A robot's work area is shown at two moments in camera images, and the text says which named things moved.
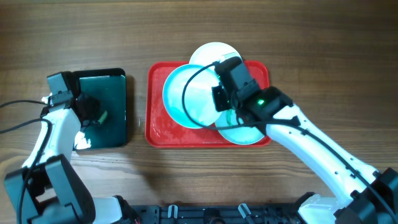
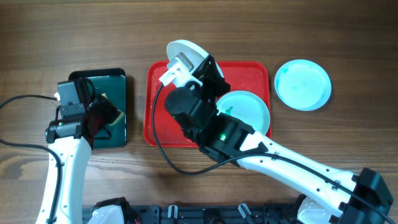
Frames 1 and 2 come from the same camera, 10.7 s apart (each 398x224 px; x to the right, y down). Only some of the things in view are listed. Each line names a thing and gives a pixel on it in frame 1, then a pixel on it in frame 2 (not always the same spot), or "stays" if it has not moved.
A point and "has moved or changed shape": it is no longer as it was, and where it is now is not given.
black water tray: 110,129 stays
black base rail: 234,214 stays
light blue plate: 199,100 has moved or changed shape
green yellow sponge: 102,118 has moved or changed shape
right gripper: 219,101 -> 208,71
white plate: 212,52 -> 195,53
